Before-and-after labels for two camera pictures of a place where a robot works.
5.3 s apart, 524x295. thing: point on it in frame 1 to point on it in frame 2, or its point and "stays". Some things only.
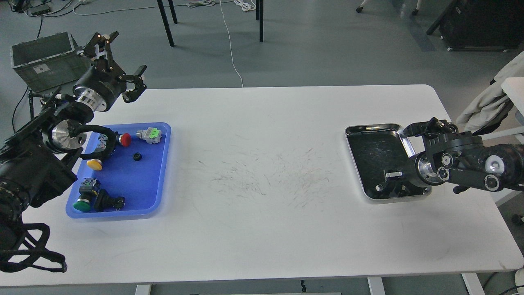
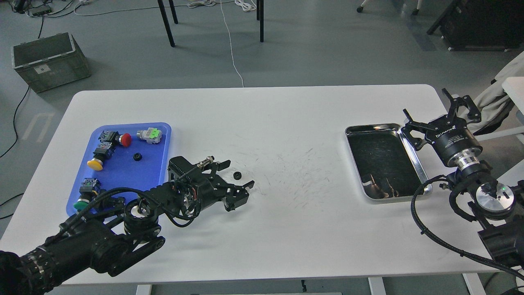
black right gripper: x=425 y=169 to x=449 y=136
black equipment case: x=492 y=26 stays
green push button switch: x=89 y=189 stays
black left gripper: x=100 y=85 to x=211 y=188
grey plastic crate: x=49 y=62 stays
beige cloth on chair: x=486 y=103 stays
